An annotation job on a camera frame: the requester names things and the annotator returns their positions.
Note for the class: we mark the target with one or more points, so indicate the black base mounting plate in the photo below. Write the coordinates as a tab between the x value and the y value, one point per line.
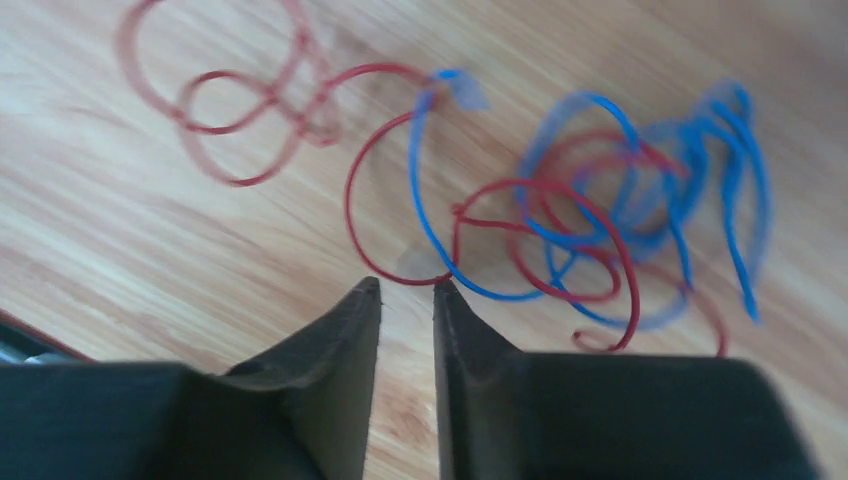
23	344

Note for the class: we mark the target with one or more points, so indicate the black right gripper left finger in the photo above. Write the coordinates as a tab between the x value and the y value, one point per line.
298	410

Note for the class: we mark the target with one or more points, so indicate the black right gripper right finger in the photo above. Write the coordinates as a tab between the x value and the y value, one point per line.
505	413

